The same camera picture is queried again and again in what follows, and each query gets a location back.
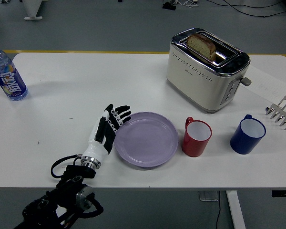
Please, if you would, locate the bread slice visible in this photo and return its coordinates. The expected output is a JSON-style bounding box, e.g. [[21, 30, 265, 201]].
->
[[186, 32, 216, 62]]

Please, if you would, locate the red mug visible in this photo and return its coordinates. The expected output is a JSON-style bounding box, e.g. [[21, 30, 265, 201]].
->
[[182, 116, 213, 157]]

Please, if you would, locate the black floor cable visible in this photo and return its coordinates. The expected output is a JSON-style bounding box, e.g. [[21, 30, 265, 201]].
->
[[223, 0, 286, 18]]

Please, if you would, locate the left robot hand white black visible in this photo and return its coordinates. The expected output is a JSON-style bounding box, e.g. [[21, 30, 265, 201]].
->
[[82, 104, 132, 162]]

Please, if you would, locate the white table leg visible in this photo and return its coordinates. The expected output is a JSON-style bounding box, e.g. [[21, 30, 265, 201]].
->
[[226, 190, 246, 229]]

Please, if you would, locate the white floor cable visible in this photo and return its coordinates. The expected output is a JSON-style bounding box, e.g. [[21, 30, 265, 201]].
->
[[175, 0, 198, 8]]

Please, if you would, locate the grey box under table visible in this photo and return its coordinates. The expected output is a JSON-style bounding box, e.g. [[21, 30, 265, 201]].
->
[[198, 190, 220, 202]]

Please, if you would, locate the blue label drink bottle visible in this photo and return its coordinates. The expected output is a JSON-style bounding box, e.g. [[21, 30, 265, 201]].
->
[[0, 42, 29, 101]]

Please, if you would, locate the white paper sheet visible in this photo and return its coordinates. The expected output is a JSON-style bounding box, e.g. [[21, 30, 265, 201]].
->
[[240, 64, 286, 103]]

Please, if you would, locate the purple plate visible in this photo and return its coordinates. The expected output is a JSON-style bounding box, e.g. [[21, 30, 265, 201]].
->
[[113, 111, 179, 169]]

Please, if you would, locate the white stand foot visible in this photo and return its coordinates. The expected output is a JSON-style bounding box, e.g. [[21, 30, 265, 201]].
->
[[21, 0, 43, 21]]

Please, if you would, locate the cream and chrome toaster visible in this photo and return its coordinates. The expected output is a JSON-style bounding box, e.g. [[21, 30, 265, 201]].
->
[[166, 28, 252, 114]]

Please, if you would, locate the black cable under table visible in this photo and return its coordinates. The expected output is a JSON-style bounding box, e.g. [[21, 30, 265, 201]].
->
[[215, 190, 224, 229]]

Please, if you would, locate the black floor device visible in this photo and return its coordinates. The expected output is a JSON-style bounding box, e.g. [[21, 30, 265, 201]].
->
[[162, 1, 177, 10]]

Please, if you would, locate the blue mug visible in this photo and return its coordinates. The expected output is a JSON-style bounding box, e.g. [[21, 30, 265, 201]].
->
[[230, 114, 267, 155]]

